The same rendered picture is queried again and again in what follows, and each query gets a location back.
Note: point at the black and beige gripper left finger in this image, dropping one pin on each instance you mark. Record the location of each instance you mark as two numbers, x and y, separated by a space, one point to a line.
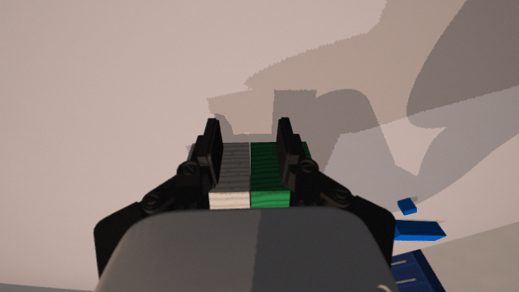
187 190

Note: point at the light wooden cube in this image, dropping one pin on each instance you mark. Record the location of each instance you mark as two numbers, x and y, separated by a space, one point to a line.
232 191

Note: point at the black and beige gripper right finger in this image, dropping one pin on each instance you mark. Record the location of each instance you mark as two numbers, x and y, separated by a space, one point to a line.
307 184

